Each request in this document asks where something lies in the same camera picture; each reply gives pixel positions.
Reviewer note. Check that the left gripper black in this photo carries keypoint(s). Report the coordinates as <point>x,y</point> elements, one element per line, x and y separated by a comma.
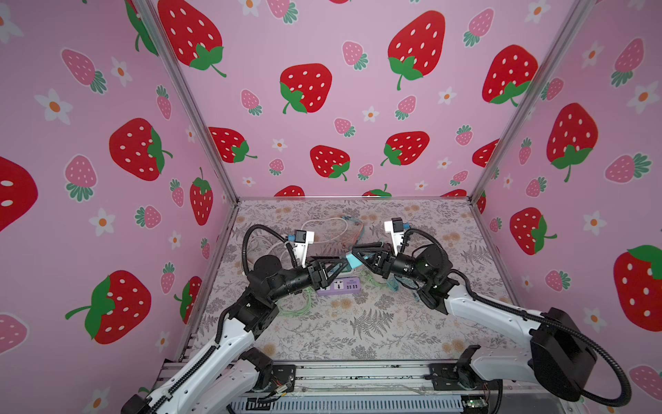
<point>317,282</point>

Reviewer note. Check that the teal charger plug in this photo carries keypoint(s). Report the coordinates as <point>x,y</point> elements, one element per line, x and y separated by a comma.
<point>355,261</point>

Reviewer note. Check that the purple power strip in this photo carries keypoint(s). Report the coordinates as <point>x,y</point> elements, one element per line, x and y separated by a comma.
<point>342,286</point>

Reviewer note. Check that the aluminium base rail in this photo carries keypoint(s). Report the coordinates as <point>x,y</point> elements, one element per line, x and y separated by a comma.
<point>393,387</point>

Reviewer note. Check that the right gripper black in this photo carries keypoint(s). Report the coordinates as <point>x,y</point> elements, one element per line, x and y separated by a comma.
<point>384,262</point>

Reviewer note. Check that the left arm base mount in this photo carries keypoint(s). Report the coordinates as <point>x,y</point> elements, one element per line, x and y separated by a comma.
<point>272,377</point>

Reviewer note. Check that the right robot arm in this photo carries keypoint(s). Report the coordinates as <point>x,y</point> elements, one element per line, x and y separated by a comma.
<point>557,355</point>

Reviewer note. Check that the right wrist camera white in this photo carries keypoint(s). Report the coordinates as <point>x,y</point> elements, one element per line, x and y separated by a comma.
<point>396,228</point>

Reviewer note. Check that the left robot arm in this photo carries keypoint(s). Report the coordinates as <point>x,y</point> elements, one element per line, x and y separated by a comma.
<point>228,365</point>

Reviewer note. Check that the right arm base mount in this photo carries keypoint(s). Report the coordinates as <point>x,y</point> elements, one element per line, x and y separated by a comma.
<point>458,375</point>

